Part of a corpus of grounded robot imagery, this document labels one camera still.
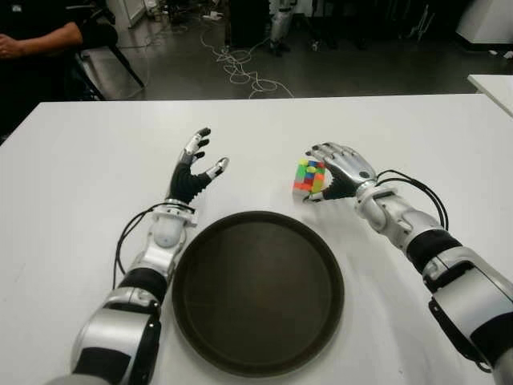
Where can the bystander bare hand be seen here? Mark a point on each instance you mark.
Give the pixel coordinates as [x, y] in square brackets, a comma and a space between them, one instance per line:
[10, 47]

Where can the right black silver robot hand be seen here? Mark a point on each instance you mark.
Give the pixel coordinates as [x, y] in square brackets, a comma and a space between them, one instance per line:
[352, 168]

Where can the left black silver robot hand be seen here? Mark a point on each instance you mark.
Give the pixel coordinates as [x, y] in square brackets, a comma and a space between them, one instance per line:
[184, 182]

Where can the multicoloured Rubik's cube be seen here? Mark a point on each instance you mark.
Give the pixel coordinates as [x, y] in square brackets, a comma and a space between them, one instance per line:
[308, 176]

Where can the left silver black robot arm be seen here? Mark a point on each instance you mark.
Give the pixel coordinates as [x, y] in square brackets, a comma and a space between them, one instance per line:
[164, 234]

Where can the right silver black robot arm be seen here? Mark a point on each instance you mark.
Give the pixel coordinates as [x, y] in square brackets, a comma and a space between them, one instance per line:
[469, 293]

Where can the bystander bare forearm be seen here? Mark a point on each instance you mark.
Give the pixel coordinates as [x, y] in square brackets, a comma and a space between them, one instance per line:
[48, 40]

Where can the dark brown round plate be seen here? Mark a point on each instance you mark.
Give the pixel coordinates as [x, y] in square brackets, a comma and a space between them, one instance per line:
[258, 293]

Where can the seated person black clothing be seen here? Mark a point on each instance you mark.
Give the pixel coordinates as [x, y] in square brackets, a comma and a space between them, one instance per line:
[32, 12]

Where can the black chair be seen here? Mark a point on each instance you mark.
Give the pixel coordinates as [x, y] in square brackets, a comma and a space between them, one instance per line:
[100, 34]

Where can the white cabinet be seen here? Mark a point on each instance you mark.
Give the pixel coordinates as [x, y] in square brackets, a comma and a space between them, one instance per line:
[132, 10]

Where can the small silver floor object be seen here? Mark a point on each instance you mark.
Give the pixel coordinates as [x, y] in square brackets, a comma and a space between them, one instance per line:
[316, 45]

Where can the grey folded stand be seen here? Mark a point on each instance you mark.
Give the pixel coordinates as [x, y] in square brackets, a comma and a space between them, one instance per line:
[421, 24]

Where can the white humanoid robot legs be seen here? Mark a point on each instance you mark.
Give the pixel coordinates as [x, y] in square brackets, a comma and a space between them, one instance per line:
[280, 24]

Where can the white side table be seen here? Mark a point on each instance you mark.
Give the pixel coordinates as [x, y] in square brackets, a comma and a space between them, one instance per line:
[495, 86]

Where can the white power strip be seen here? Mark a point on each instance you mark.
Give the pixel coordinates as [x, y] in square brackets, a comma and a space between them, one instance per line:
[212, 16]

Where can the black cabinet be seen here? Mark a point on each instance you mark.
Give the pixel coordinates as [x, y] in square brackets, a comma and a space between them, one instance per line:
[248, 20]

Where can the white machine base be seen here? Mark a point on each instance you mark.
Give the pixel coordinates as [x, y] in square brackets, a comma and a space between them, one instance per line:
[489, 20]

